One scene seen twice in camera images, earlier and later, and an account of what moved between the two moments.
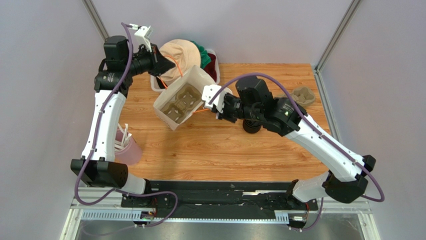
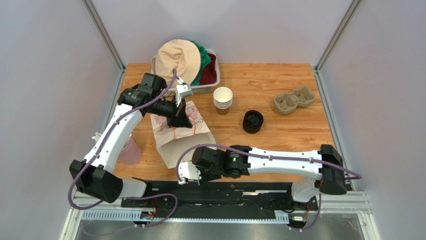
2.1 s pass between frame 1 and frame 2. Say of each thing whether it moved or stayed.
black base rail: stayed
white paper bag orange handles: moved
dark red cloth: stayed
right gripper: moved
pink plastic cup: stayed
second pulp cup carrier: stayed
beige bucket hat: stayed
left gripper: moved
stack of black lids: stayed
